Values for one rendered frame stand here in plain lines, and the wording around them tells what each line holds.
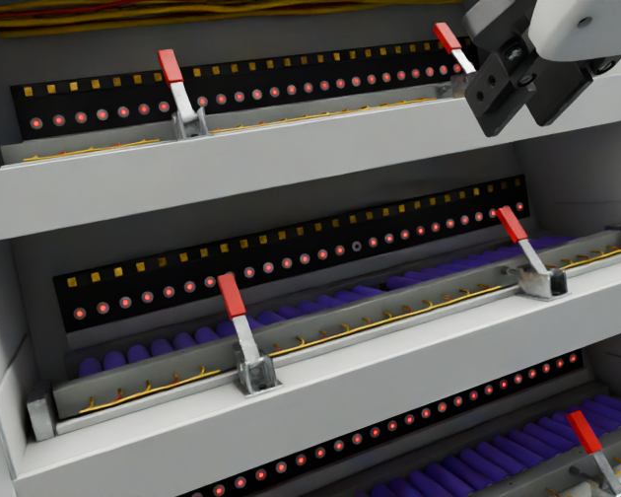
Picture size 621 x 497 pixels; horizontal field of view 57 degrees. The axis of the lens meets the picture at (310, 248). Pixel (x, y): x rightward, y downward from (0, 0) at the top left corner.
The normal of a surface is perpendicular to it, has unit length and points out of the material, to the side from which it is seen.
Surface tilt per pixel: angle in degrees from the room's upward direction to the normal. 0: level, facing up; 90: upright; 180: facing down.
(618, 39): 169
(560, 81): 90
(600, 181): 90
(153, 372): 107
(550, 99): 90
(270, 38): 90
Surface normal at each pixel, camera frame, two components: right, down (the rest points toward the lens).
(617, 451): 0.36, 0.06
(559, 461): -0.18, -0.97
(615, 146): -0.91, 0.22
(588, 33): 0.29, 0.89
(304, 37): 0.29, -0.22
